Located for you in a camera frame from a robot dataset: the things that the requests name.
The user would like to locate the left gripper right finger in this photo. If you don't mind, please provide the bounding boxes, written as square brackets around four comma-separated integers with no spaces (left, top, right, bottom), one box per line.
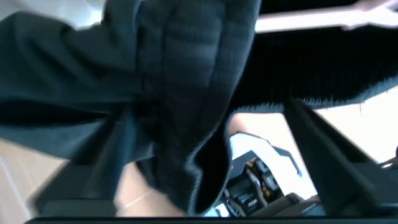
[284,98,398,217]

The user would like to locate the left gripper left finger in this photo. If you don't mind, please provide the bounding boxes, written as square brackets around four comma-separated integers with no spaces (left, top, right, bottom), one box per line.
[34,105,138,217]

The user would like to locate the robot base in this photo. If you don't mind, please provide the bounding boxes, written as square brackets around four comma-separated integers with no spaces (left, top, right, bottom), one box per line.
[205,131,327,218]

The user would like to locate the black shorts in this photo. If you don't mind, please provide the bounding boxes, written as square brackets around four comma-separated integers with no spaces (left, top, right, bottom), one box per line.
[0,0,398,216]

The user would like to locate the pink clothes hanger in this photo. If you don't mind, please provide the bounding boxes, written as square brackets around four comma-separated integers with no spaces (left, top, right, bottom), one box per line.
[254,0,398,34]

